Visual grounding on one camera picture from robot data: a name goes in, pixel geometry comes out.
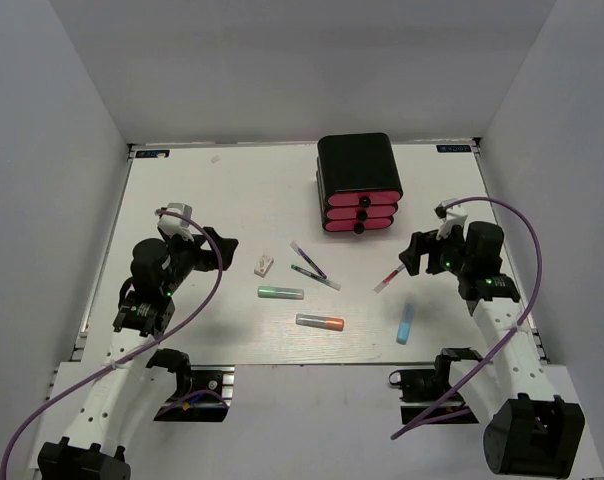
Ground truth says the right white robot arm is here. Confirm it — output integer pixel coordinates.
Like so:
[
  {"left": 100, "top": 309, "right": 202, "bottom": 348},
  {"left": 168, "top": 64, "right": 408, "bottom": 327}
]
[{"left": 389, "top": 221, "right": 585, "bottom": 479}]

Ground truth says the green pen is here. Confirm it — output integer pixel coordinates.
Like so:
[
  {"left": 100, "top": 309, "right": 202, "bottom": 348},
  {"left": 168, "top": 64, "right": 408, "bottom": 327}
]
[{"left": 290, "top": 264, "right": 341, "bottom": 291}]

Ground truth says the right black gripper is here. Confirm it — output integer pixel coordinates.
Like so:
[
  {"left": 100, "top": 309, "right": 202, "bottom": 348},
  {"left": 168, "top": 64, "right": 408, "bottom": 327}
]
[{"left": 400, "top": 221, "right": 473, "bottom": 277}]

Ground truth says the pink drawer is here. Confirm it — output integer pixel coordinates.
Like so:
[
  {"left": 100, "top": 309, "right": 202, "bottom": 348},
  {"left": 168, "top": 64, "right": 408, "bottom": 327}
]
[
  {"left": 319, "top": 190, "right": 402, "bottom": 208},
  {"left": 324, "top": 203, "right": 398, "bottom": 221},
  {"left": 322, "top": 217, "right": 394, "bottom": 234}
]

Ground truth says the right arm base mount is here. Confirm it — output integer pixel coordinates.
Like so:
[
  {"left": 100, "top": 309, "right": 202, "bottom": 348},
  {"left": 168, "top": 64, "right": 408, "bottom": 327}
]
[{"left": 388, "top": 367, "right": 479, "bottom": 425}]

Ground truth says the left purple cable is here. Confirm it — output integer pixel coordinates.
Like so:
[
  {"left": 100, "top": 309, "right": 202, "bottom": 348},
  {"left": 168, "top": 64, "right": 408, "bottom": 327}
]
[{"left": 0, "top": 209, "right": 223, "bottom": 480}]

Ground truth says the red pen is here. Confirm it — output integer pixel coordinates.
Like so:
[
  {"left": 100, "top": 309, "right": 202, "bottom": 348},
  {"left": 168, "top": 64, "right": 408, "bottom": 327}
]
[{"left": 373, "top": 264, "right": 405, "bottom": 293}]

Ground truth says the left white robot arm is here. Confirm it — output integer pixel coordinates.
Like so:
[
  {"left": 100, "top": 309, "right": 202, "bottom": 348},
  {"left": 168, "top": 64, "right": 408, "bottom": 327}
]
[{"left": 37, "top": 227, "right": 239, "bottom": 479}]

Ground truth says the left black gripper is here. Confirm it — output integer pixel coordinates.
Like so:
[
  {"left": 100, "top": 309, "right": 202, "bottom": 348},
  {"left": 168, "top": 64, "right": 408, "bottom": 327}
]
[{"left": 161, "top": 227, "right": 238, "bottom": 296}]

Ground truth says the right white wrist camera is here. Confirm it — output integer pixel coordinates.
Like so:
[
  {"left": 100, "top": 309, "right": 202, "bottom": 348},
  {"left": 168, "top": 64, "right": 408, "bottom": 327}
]
[{"left": 435, "top": 199, "right": 468, "bottom": 240}]

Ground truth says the purple pen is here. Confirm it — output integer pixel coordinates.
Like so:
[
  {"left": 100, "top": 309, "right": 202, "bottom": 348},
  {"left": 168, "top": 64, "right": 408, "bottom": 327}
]
[{"left": 290, "top": 241, "right": 327, "bottom": 279}]

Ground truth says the left blue corner label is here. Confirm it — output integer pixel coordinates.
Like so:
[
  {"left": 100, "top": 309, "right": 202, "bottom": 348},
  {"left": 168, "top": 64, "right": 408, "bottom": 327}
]
[{"left": 135, "top": 149, "right": 170, "bottom": 159}]

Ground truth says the pink top drawer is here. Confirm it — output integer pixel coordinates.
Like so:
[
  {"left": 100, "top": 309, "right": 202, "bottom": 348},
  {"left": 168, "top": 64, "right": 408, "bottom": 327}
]
[{"left": 319, "top": 190, "right": 402, "bottom": 208}]

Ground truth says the blue corner label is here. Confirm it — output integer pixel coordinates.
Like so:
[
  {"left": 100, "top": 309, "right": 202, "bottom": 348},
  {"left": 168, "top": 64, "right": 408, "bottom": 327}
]
[
  {"left": 436, "top": 144, "right": 472, "bottom": 153},
  {"left": 135, "top": 149, "right": 170, "bottom": 159}
]

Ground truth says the black drawer cabinet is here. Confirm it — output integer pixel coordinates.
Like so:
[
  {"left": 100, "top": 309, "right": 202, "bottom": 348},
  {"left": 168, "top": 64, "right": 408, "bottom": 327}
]
[{"left": 316, "top": 133, "right": 403, "bottom": 222}]

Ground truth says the green highlighter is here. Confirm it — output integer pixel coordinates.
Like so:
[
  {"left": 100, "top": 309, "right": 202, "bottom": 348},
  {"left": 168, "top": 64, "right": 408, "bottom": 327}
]
[{"left": 257, "top": 286, "right": 305, "bottom": 300}]

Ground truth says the right blue corner label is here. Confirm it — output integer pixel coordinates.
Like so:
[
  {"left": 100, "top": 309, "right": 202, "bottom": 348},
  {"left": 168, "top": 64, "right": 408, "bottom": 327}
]
[{"left": 436, "top": 144, "right": 472, "bottom": 153}]

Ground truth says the orange highlighter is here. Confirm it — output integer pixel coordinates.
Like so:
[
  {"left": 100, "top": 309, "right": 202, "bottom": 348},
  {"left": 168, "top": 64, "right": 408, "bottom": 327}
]
[{"left": 295, "top": 314, "right": 345, "bottom": 332}]

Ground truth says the blue highlighter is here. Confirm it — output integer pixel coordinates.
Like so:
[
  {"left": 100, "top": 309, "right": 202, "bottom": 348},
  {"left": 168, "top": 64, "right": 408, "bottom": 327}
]
[{"left": 396, "top": 303, "right": 415, "bottom": 345}]

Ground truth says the white eraser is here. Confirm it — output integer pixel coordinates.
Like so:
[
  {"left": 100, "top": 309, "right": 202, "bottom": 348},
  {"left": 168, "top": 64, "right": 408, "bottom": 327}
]
[{"left": 254, "top": 254, "right": 274, "bottom": 277}]

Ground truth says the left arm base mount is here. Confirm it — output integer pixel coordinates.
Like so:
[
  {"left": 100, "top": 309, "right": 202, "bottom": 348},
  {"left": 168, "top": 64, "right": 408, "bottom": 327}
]
[{"left": 155, "top": 366, "right": 235, "bottom": 423}]

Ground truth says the pink bottom drawer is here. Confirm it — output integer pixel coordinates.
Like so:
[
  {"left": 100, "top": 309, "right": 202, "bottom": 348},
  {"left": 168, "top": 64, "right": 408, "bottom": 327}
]
[{"left": 322, "top": 217, "right": 394, "bottom": 234}]

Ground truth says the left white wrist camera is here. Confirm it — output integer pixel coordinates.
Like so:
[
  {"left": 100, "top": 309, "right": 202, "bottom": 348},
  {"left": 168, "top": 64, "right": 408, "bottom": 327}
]
[{"left": 157, "top": 203, "right": 194, "bottom": 242}]

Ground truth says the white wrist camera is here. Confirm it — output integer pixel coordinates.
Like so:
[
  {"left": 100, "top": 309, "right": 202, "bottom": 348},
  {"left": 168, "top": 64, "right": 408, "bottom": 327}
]
[
  {"left": 157, "top": 203, "right": 194, "bottom": 242},
  {"left": 435, "top": 199, "right": 468, "bottom": 240}
]

